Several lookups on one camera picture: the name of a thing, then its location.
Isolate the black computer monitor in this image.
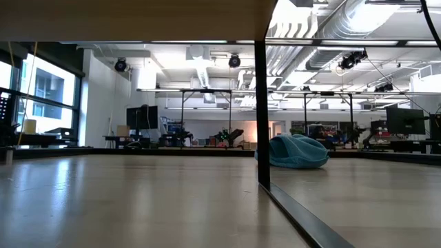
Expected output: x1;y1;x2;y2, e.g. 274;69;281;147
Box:
125;105;159;137
429;113;441;141
385;107;427;136

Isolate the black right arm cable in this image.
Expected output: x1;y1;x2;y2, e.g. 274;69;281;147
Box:
418;0;441;52

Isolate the large glass window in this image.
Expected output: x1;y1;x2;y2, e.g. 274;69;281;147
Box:
0;51;83;149

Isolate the silver ventilation duct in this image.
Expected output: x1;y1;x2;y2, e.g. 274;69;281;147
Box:
271;0;414;72

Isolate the dark background desk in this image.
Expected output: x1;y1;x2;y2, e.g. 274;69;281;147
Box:
13;132;79;149
102;134;156;149

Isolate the black ceiling mounted device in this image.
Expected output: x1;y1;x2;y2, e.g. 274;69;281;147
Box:
338;50;369;71

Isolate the black metal rig frame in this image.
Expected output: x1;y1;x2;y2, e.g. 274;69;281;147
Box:
0;39;441;167

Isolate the blue terry cloth towel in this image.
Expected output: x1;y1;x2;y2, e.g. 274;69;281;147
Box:
254;134;330;169

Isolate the black background rig frame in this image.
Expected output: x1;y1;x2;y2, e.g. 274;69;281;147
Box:
179;88;233;149
302;90;355;149

